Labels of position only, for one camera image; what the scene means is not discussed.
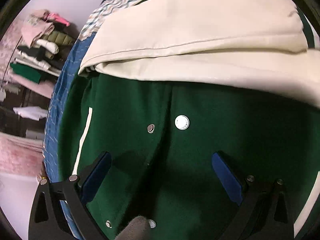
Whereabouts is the blue striped bed sheet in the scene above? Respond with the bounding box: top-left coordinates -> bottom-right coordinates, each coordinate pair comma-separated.
42,32 -> 97,240

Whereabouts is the green white varsity jacket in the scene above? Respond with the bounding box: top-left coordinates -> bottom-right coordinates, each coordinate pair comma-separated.
57,0 -> 319,239

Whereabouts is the clothes rack with garments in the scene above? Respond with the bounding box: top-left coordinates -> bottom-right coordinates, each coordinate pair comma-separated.
1,9 -> 78,98

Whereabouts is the grey gloved hand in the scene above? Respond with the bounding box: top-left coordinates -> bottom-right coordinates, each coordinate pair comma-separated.
116,216 -> 151,240

